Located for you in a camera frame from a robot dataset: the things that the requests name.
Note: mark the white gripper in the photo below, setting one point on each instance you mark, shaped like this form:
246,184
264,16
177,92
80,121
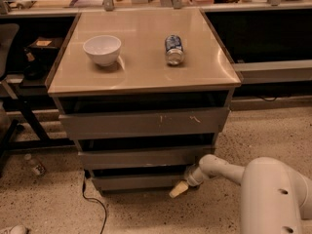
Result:
191,177

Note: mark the grey bottom drawer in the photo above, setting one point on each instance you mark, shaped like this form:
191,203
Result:
136,182

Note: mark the grey drawer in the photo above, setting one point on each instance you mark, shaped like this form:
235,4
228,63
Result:
136,182
141,158
145,123

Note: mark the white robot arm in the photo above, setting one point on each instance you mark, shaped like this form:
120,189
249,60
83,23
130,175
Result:
275,198

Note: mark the grey middle drawer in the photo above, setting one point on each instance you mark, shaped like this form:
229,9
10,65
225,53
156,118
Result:
141,158

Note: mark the grey top drawer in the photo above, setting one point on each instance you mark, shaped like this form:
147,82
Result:
145,123

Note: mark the grey drawer cabinet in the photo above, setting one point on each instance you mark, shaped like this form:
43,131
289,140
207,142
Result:
141,80

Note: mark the blue soda can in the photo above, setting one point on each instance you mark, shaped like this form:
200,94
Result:
174,50

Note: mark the clear plastic bottle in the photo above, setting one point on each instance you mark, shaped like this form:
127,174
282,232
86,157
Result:
35,165

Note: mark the white bowl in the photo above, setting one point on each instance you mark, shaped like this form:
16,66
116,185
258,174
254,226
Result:
103,50

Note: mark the white shoe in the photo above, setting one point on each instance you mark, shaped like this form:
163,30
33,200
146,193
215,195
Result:
17,229

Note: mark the black box with label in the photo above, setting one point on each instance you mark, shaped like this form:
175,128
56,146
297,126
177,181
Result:
46,48

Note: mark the grey metal shelf rail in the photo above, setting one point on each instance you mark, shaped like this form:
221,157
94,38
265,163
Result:
275,71

